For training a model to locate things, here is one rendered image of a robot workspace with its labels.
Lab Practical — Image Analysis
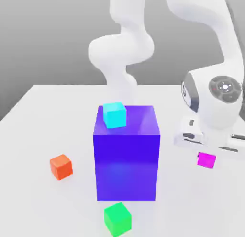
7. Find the large blue box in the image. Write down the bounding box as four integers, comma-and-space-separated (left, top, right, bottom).
93, 105, 161, 202

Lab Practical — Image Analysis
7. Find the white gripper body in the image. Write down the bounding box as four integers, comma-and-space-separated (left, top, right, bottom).
173, 134, 245, 158

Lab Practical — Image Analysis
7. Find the small green cube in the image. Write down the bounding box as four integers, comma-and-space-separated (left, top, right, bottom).
104, 201, 133, 237

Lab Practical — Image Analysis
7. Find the small cyan cube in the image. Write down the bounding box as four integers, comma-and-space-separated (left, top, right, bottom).
102, 102, 127, 129

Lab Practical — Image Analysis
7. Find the small orange cube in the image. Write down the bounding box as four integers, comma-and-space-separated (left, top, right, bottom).
49, 154, 74, 181

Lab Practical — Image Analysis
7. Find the small magenta cube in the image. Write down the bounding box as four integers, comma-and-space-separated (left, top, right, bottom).
197, 152, 217, 169

